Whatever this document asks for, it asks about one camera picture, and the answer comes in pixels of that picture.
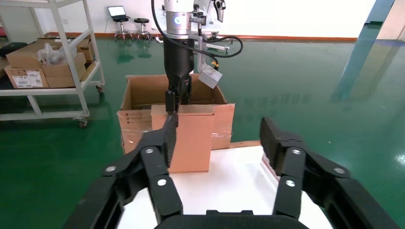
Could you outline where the small brown cardboard box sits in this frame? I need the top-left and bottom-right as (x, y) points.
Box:
(75, 37), (96, 63)

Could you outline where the looped black camera cable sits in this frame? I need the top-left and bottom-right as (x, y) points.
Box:
(197, 23), (244, 60)

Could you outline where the black hanging tool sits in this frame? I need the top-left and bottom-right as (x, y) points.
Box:
(213, 0), (227, 23)

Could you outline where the open laptop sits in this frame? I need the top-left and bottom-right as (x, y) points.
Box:
(107, 5), (128, 19)

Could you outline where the blue pillar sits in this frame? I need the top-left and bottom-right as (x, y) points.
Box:
(365, 0), (396, 26)

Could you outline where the long black arm cable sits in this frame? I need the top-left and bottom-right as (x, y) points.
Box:
(150, 0), (220, 69)

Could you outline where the acrylic sign with red print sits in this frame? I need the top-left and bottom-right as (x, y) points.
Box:
(260, 151), (281, 187)

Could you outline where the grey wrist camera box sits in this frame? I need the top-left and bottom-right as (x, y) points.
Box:
(197, 64), (223, 89)

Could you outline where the large open cardboard box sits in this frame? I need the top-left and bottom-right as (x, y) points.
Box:
(117, 73), (235, 156)

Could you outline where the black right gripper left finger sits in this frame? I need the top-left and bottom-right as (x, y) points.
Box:
(63, 114), (184, 229)

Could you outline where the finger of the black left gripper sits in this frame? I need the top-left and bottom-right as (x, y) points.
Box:
(180, 75), (192, 105)
(164, 89), (179, 116)

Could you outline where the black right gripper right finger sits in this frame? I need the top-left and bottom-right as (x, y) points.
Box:
(259, 117), (401, 229)

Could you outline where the clear plastic bag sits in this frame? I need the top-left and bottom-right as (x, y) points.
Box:
(37, 42), (78, 65)

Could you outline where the black cushion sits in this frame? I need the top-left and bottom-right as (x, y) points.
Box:
(0, 41), (29, 58)

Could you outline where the cardboard box with white label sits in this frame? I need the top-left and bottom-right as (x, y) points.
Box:
(3, 65), (50, 89)

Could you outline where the wide plain cardboard box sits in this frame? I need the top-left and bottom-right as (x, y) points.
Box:
(5, 40), (64, 70)

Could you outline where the white metal trolley rack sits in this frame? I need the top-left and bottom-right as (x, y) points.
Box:
(0, 0), (106, 127)

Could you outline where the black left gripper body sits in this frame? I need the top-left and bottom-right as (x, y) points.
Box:
(163, 38), (195, 93)

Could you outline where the brown wooden board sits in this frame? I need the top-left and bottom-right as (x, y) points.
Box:
(228, 140), (262, 149)

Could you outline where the silver camera mount bracket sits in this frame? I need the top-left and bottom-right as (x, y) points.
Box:
(191, 31), (219, 75)

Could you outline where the black round stool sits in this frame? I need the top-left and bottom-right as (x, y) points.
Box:
(112, 16), (133, 40)
(133, 18), (152, 40)

